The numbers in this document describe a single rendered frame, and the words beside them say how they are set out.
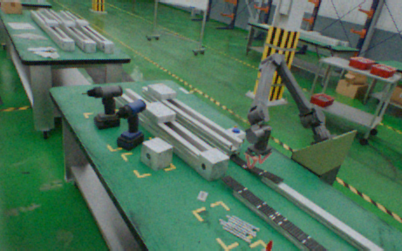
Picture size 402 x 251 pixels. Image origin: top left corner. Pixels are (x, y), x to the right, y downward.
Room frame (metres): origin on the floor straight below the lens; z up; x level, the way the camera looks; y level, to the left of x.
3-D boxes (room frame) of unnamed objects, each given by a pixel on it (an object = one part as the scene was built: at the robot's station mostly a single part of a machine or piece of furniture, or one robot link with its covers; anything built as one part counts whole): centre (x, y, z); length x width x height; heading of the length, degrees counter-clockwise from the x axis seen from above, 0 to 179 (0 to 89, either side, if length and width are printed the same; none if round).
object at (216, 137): (1.57, 0.10, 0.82); 0.80 x 0.10 x 0.09; 45
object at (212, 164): (1.13, -0.09, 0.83); 0.12 x 0.09 x 0.10; 135
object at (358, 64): (3.94, -1.86, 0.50); 1.03 x 0.55 x 1.01; 52
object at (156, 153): (1.14, 0.16, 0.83); 0.11 x 0.10 x 0.10; 144
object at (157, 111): (1.44, 0.23, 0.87); 0.16 x 0.11 x 0.07; 45
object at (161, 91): (1.75, 0.27, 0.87); 0.16 x 0.11 x 0.07; 45
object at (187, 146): (1.44, 0.23, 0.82); 0.80 x 0.10 x 0.09; 45
